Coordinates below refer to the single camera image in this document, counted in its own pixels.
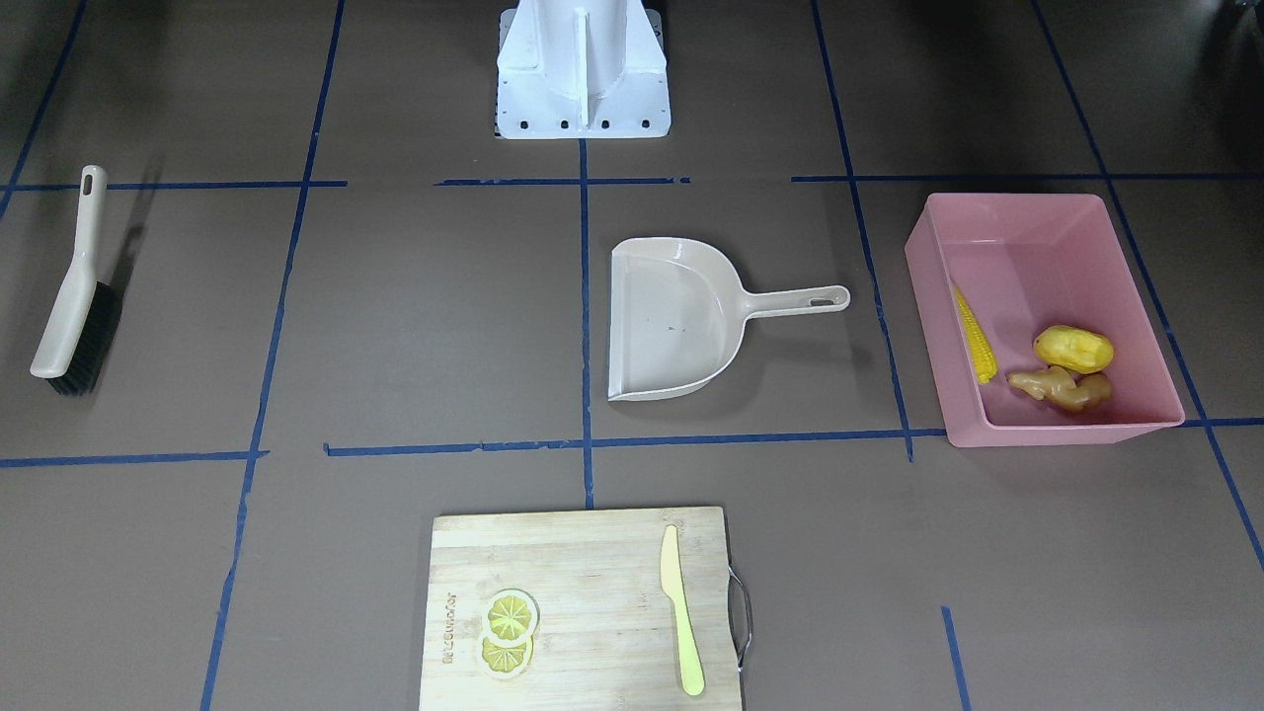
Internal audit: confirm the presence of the beige plastic dustpan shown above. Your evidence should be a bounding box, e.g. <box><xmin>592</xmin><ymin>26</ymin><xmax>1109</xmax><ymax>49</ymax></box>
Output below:
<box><xmin>605</xmin><ymin>237</ymin><xmax>849</xmax><ymax>402</ymax></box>

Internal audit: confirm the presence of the yellow corn cob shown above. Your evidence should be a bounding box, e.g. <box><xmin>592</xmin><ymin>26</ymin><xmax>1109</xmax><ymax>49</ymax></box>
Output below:
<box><xmin>953</xmin><ymin>283</ymin><xmax>999</xmax><ymax>385</ymax></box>

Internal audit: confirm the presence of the brown toy ginger root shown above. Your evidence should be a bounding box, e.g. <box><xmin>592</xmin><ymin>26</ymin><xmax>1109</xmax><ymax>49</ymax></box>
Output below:
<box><xmin>1006</xmin><ymin>366</ymin><xmax>1114</xmax><ymax>414</ymax></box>

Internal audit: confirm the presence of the wooden hand brush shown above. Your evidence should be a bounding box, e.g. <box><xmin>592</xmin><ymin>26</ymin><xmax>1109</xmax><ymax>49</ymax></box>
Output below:
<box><xmin>29</xmin><ymin>164</ymin><xmax>120</xmax><ymax>397</ymax></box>

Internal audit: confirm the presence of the pink plastic bin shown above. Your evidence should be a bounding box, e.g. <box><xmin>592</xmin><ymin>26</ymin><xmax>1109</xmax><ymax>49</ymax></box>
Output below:
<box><xmin>905</xmin><ymin>194</ymin><xmax>1186</xmax><ymax>448</ymax></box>

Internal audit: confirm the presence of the yellow plastic knife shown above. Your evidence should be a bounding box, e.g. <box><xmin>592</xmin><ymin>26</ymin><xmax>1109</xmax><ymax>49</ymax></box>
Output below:
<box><xmin>659</xmin><ymin>522</ymin><xmax>707</xmax><ymax>697</ymax></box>

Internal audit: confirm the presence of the bamboo cutting board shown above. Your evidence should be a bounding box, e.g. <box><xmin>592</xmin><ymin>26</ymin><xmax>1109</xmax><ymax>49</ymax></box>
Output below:
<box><xmin>418</xmin><ymin>506</ymin><xmax>746</xmax><ymax>710</ymax></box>

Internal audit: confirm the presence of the lemon slice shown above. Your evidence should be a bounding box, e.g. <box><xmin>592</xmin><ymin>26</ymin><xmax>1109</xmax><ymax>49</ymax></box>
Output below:
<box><xmin>477</xmin><ymin>635</ymin><xmax>533</xmax><ymax>679</ymax></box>
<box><xmin>480</xmin><ymin>590</ymin><xmax>540</xmax><ymax>648</ymax></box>

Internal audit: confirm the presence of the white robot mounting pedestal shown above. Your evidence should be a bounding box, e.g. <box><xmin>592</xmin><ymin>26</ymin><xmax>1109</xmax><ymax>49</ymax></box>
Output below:
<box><xmin>494</xmin><ymin>1</ymin><xmax>672</xmax><ymax>140</ymax></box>

